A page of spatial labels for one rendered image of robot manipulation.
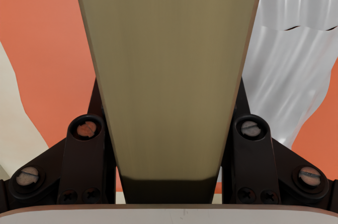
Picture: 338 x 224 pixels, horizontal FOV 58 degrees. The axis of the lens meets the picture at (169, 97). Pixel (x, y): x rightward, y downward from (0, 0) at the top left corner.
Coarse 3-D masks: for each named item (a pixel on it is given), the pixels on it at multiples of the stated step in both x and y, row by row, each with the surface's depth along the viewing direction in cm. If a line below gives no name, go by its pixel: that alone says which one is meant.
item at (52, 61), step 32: (0, 32) 17; (32, 32) 17; (64, 32) 17; (32, 64) 19; (64, 64) 19; (32, 96) 21; (64, 96) 21; (64, 128) 24; (320, 128) 24; (320, 160) 27
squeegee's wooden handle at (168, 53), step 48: (96, 0) 4; (144, 0) 4; (192, 0) 4; (240, 0) 4; (96, 48) 5; (144, 48) 5; (192, 48) 5; (240, 48) 5; (144, 96) 6; (192, 96) 6; (144, 144) 7; (192, 144) 7; (144, 192) 9; (192, 192) 9
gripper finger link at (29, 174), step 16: (96, 80) 12; (96, 96) 11; (96, 112) 11; (64, 144) 10; (32, 160) 9; (48, 160) 9; (112, 160) 11; (16, 176) 9; (32, 176) 9; (48, 176) 9; (16, 192) 9; (32, 192) 9; (48, 192) 9
